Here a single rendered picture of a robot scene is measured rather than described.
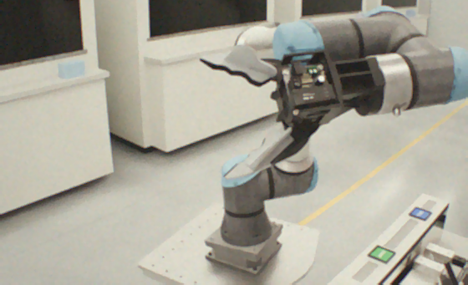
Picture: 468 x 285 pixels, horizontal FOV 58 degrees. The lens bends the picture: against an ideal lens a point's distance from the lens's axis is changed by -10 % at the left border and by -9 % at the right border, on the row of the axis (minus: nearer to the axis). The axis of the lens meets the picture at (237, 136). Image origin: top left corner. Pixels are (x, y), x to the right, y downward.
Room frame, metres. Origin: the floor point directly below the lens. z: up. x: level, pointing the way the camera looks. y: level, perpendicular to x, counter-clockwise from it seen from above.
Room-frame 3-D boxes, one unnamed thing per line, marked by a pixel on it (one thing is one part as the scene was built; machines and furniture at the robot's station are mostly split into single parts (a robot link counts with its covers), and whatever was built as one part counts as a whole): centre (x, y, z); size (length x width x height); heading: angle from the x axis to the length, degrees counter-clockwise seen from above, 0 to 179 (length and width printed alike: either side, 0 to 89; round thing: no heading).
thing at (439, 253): (0.99, -0.57, 0.89); 0.08 x 0.03 x 0.03; 47
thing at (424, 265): (0.94, -0.52, 0.89); 0.08 x 0.03 x 0.03; 47
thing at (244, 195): (1.15, -0.02, 1.06); 0.13 x 0.12 x 0.14; 103
